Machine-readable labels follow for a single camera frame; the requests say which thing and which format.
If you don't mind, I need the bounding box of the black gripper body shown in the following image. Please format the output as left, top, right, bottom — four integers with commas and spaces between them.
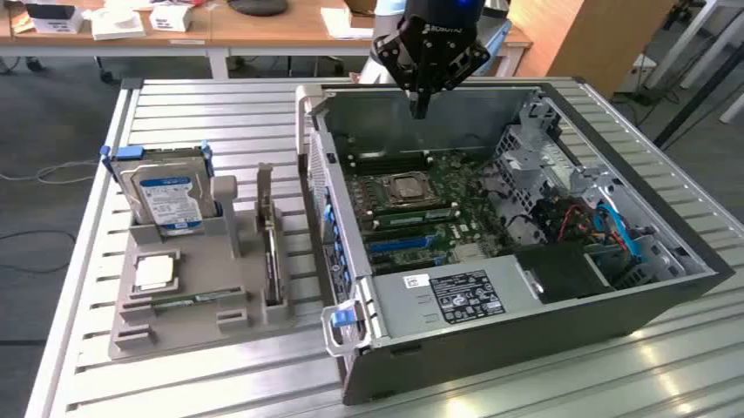
398, 0, 485, 95

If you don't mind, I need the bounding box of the graphics card black shroud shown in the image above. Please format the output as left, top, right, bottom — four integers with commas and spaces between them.
254, 162, 291, 307

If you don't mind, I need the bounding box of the white paper stack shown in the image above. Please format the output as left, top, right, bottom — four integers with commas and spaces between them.
318, 6, 374, 41

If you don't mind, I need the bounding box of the brown cardboard box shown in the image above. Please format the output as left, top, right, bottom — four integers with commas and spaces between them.
342, 0, 380, 19

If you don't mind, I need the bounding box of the wooden cabinet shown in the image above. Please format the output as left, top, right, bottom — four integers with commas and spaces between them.
507, 0, 678, 99

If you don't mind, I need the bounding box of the black RAM slot bank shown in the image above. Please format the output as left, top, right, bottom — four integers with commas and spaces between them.
347, 150, 434, 175

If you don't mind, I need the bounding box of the black round object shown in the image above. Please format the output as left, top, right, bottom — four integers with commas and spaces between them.
225, 0, 290, 17

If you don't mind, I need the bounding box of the perforated silver drive cage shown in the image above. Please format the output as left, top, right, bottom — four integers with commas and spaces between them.
491, 124, 583, 219

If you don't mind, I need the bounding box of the white device red dot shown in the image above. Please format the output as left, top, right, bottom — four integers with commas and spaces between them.
614, 52, 658, 95

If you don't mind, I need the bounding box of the CPU socket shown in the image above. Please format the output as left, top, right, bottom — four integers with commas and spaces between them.
380, 172, 446, 210

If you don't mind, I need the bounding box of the green motherboard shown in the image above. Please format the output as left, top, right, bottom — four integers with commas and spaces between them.
342, 147, 525, 278

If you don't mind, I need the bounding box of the white box printed label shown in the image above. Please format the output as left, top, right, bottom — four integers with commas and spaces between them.
148, 3, 192, 33

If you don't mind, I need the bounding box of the black slanted pole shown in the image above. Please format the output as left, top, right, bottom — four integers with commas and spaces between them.
650, 51, 744, 147

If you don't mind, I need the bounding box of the blue expansion slot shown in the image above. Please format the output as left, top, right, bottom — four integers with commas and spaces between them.
366, 234, 441, 254

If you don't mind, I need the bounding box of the black expansion slot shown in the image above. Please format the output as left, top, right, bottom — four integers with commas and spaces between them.
371, 254, 446, 268

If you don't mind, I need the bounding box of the white square box round top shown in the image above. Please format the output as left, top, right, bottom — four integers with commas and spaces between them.
89, 6, 147, 42

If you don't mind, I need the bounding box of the hard disk blue caddy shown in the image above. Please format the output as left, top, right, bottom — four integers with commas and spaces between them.
101, 139, 215, 239

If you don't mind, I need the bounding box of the black fan shroud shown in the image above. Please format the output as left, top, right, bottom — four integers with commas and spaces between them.
514, 243, 617, 306

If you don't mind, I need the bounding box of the silver disk bay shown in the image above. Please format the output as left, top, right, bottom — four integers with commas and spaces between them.
579, 167, 720, 291

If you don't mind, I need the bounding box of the grey power supply unit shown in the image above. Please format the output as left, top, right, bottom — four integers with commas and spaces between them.
371, 254, 545, 340

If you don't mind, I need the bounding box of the white box black lid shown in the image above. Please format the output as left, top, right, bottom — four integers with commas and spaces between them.
25, 3, 83, 34

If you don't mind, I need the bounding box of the silver CPU chip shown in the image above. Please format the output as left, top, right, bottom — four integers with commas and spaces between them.
132, 256, 179, 291

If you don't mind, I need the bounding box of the black open PC case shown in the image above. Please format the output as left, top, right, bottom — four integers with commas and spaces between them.
292, 78, 737, 408

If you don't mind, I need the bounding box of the grey parts rack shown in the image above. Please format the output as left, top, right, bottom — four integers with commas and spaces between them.
108, 173, 300, 361

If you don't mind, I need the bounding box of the wooden desk white frame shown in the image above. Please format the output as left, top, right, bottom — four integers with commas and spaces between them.
208, 0, 533, 80
0, 0, 231, 80

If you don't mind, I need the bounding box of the white table frame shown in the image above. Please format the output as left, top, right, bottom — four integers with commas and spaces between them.
642, 0, 744, 124

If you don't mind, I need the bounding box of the red wire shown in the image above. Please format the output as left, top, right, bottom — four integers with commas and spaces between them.
554, 204, 587, 243

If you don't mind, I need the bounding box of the blue wire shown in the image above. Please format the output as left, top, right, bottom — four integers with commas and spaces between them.
595, 202, 650, 265

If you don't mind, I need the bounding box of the grey floor cable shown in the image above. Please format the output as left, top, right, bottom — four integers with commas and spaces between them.
0, 158, 104, 185

